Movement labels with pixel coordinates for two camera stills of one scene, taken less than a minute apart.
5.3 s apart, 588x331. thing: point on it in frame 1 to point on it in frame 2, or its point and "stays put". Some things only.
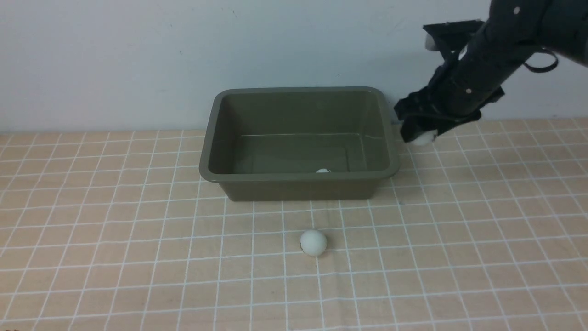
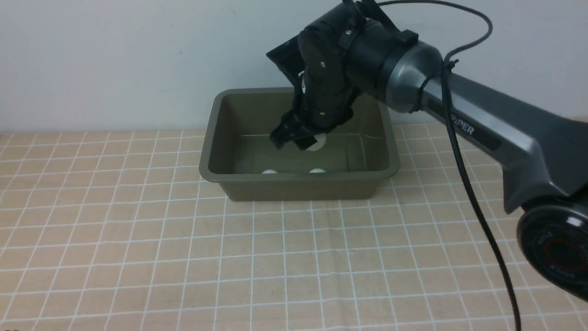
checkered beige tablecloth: [486, 229] stays put
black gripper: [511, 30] to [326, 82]
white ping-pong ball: [313, 242] to [321, 139]
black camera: [452, 36] to [287, 57]
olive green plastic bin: [298, 143] stays put
